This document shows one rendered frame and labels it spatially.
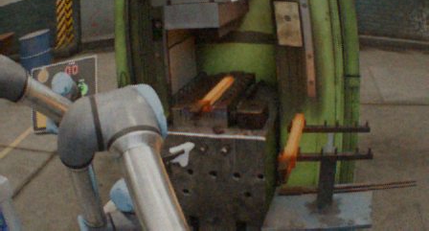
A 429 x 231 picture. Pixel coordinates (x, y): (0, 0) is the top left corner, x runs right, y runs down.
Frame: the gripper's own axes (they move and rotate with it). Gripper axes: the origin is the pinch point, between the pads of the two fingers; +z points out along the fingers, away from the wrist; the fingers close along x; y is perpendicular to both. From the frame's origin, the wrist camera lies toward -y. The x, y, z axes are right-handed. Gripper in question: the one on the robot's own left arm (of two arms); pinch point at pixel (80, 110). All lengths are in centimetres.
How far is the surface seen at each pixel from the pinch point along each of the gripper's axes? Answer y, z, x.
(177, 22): 24.2, -10.2, -39.8
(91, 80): 12.0, 5.3, -4.4
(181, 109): -3.1, 6.1, -38.7
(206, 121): -8.2, 4.8, -46.6
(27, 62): 163, 385, 174
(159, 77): 12.9, 19.1, -31.8
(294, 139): -22, -30, -68
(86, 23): 299, 613, 117
